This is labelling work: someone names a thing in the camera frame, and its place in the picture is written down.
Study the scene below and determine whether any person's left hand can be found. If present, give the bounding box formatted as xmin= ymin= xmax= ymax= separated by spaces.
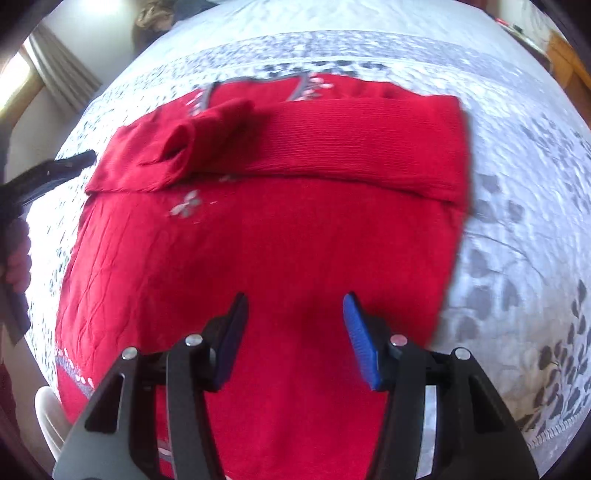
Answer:
xmin=4 ymin=218 xmax=32 ymax=294

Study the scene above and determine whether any grey curtain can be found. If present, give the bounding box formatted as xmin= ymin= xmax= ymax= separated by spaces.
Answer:
xmin=23 ymin=23 xmax=102 ymax=116

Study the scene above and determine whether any red knit sweater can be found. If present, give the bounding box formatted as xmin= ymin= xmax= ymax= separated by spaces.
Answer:
xmin=56 ymin=75 xmax=470 ymax=479

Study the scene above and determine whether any blue-grey quilted bedspread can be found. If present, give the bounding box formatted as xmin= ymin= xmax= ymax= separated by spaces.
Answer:
xmin=22 ymin=0 xmax=591 ymax=476

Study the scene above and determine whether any wooden desk with shelves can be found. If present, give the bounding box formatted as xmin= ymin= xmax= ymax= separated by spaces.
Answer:
xmin=546 ymin=30 xmax=591 ymax=89

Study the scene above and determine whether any window with wooden frame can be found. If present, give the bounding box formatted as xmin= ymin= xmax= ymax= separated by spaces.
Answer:
xmin=1 ymin=46 xmax=44 ymax=129

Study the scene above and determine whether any pile of clothes beside bed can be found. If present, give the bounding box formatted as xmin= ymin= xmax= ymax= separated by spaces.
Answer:
xmin=134 ymin=0 xmax=216 ymax=33

